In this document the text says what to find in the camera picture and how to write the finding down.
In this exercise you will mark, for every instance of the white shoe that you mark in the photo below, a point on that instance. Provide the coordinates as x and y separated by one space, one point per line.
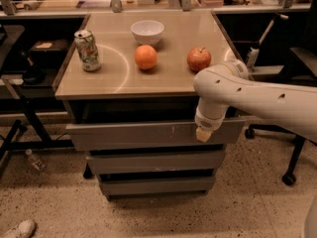
25 229

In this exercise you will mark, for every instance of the green white soda can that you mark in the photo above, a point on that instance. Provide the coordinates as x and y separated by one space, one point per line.
87 50

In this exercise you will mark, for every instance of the orange fruit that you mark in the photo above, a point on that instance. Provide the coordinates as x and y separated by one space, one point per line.
145 57

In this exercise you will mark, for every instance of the black joystick controller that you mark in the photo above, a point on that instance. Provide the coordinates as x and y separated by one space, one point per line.
33 75

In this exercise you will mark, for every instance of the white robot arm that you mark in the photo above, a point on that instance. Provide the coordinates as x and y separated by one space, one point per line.
226 84

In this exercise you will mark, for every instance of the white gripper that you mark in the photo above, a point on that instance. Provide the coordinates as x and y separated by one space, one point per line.
205 123

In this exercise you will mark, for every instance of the grey bottom drawer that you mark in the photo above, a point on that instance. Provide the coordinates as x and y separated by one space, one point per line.
154 186

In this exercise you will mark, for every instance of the grey drawer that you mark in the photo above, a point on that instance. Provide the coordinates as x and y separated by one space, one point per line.
93 137
155 162
154 186

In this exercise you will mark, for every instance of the black box with label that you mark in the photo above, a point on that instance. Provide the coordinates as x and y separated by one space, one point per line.
52 51

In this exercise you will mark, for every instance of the grey drawer cabinet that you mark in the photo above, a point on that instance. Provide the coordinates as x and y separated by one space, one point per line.
119 92

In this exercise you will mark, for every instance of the grey top drawer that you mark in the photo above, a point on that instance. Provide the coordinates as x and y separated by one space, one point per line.
93 137

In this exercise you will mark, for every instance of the plastic water bottle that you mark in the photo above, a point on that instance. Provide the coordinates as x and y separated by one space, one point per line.
35 160

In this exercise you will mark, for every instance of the white spray bottle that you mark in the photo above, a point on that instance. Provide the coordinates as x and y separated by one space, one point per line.
252 55

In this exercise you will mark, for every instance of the grey middle drawer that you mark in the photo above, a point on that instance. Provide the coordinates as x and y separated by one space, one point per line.
155 162

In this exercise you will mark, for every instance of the red apple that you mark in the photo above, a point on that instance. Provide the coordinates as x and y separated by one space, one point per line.
198 59

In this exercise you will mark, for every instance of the black office chair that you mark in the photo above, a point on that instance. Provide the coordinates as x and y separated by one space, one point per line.
297 81

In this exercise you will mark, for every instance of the white bowl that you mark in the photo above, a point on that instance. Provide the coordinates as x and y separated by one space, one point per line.
147 32

